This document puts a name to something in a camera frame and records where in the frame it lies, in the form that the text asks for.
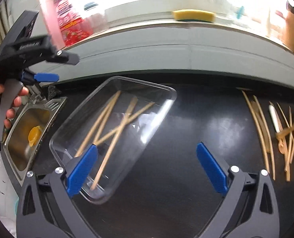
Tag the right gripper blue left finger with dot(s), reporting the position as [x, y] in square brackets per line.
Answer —
[78, 169]

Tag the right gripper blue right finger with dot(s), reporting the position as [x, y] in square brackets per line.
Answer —
[214, 171]

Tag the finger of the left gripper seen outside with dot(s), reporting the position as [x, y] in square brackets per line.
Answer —
[29, 77]

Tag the long curved bamboo chopstick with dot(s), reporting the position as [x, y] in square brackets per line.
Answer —
[95, 125]

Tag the bamboo chopstick pair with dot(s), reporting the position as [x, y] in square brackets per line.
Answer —
[114, 115]
[129, 120]

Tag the pink detergent bottle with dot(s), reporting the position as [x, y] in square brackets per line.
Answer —
[64, 22]

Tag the steel sink with yellow plug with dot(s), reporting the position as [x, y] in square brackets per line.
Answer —
[27, 132]

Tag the small translucent amber spoon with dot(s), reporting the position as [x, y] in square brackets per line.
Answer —
[282, 146]

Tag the thin bamboo chopstick beside spoon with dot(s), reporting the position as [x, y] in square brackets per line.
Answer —
[260, 135]

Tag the clear plastic container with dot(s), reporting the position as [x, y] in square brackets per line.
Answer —
[132, 142]

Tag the yellow sponge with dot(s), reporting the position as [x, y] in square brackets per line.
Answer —
[190, 15]

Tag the wooden utensil holder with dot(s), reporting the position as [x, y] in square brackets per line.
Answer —
[288, 31]

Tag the white handled utensil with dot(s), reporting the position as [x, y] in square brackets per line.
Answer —
[274, 118]

